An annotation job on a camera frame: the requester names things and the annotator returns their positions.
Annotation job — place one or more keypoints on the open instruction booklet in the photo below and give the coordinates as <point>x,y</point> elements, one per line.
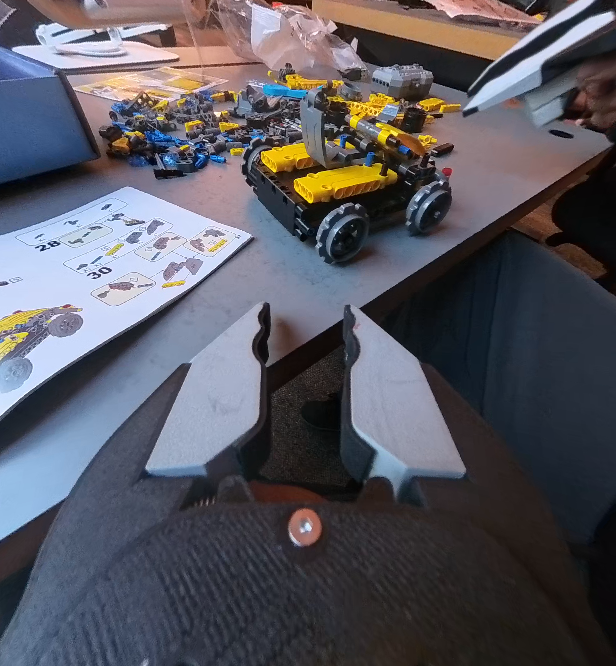
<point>105,291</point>

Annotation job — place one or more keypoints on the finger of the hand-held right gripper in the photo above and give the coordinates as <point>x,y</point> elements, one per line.
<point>563,21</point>
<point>511,83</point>

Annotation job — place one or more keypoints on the yellow sticker sheet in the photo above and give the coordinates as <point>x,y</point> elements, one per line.
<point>146,83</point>

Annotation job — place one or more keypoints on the paper sheet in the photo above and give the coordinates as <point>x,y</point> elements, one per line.
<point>474,10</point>

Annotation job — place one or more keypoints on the person's black shoe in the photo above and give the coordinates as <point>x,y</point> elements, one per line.
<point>321,413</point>

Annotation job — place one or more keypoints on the grey desk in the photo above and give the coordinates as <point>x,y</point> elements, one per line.
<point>287,270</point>

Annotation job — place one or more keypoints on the yellow brick toy vehicle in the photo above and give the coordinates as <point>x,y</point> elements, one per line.
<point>308,161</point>

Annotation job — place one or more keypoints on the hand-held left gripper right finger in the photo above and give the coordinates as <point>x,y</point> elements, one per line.
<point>396,411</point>

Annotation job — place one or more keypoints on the brown cardboard tray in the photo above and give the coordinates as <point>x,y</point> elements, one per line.
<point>131,13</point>

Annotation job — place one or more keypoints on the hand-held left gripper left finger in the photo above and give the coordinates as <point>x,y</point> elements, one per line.
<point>214,411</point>

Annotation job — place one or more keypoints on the wood-edged table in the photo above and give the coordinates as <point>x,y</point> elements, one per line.
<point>391,26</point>

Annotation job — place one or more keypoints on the pile of small brick pieces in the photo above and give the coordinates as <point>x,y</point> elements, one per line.
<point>183,130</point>

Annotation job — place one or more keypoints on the crumpled clear plastic bag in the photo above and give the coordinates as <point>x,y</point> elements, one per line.
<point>287,36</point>

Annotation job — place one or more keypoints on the blue cardboard box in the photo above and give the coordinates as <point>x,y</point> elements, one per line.
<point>22,119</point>

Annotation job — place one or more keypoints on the person's right hand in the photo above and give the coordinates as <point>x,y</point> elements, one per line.
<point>609,96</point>

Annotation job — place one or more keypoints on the grey brick battery box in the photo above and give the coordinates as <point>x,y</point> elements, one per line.
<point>401,83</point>

